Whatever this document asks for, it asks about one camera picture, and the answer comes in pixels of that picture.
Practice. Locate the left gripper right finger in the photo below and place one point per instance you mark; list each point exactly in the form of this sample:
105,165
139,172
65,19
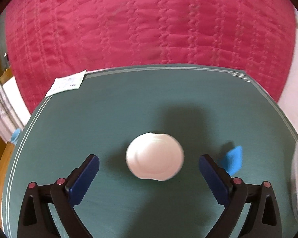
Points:
263,218

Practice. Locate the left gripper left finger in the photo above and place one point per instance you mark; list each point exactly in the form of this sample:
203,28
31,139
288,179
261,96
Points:
35,219

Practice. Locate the blue foam block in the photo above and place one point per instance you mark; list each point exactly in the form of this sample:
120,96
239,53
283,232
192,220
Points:
232,160

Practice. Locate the white round lid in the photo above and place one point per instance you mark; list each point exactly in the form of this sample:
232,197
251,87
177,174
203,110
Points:
154,157

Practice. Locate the green table mat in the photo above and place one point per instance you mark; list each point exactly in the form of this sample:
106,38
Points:
208,110

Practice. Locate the white paper label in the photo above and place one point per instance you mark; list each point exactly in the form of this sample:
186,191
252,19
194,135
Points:
71,82

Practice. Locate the red quilted bedspread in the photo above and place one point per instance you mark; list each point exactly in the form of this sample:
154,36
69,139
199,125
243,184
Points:
47,39

